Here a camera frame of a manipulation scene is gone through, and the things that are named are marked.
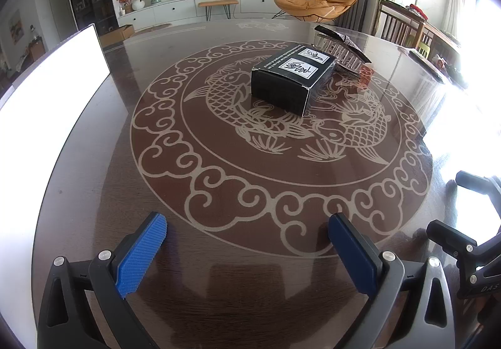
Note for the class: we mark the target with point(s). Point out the wooden bench black legs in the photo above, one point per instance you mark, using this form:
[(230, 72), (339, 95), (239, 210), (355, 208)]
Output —
[(218, 3)]

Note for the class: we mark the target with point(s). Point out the red flower pot plant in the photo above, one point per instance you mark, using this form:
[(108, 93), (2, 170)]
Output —
[(126, 0)]

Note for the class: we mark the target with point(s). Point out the brown wooden desktop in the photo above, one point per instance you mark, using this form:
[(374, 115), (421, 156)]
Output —
[(98, 177)]

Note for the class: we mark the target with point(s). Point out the white television cabinet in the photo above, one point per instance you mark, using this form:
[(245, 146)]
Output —
[(172, 8)]

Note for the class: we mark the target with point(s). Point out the wooden slatted chair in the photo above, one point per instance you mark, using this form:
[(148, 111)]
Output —
[(393, 24)]

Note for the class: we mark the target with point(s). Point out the rhinestone hair clip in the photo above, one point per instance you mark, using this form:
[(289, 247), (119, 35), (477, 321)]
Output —
[(344, 47)]

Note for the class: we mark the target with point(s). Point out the black box white label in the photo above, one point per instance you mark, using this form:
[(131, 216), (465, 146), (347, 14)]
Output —
[(282, 92)]

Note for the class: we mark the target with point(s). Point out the cardboard box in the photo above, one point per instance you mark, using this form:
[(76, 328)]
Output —
[(117, 34)]

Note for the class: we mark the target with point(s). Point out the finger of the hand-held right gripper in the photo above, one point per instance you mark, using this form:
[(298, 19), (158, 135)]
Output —
[(477, 181), (450, 237)]

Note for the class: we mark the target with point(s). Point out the wooden side table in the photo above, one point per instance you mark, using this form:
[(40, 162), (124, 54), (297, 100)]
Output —
[(434, 30)]

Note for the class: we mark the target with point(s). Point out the framed wall painting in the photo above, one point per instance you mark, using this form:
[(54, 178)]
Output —
[(16, 26)]

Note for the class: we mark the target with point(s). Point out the white partition board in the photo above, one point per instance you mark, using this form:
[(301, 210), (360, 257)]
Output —
[(51, 98)]

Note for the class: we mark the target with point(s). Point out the white round vase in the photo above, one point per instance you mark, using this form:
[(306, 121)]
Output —
[(137, 5)]

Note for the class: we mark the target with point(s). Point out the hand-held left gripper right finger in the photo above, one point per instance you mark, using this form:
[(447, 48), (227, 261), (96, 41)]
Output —
[(350, 251)]

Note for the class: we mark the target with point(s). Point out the orange lounge chair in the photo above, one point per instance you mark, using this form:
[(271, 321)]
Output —
[(309, 2)]

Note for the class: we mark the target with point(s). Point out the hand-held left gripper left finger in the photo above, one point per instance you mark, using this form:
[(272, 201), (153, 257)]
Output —
[(139, 255)]

